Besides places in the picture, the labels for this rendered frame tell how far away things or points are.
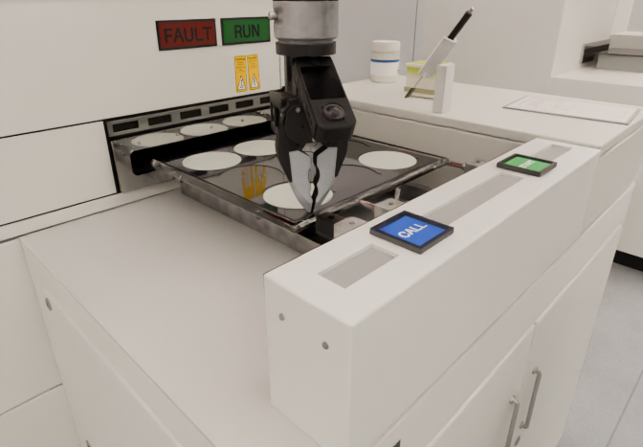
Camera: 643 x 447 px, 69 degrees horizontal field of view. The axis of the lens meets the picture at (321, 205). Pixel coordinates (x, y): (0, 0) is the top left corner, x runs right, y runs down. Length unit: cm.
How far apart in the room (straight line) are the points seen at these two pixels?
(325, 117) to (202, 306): 27
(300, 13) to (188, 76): 42
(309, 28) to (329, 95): 8
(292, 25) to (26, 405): 79
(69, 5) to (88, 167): 25
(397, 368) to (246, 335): 20
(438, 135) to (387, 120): 12
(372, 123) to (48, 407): 80
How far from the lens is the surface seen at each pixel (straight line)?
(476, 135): 86
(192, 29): 92
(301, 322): 36
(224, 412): 47
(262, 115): 102
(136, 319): 60
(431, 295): 41
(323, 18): 55
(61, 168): 86
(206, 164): 83
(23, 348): 96
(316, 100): 52
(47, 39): 83
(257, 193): 69
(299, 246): 68
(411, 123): 92
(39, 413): 104
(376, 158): 84
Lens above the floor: 116
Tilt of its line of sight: 24 degrees down
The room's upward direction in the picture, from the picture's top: straight up
